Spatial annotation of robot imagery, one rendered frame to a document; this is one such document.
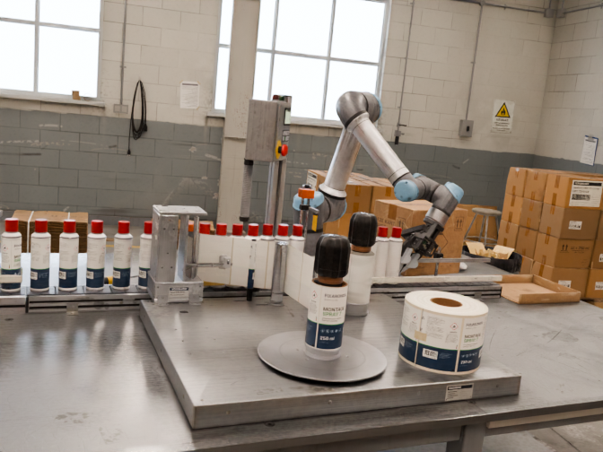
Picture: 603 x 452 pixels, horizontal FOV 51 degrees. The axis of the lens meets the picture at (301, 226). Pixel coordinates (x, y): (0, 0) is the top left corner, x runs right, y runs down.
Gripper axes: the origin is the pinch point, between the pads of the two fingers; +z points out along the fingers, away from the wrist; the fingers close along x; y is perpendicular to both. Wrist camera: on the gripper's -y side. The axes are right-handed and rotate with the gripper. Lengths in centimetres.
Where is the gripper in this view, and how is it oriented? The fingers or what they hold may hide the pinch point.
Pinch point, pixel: (400, 268)
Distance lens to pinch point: 230.9
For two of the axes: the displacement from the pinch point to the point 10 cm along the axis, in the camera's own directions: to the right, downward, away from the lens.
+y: 3.8, 2.0, -9.0
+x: 7.5, 5.1, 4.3
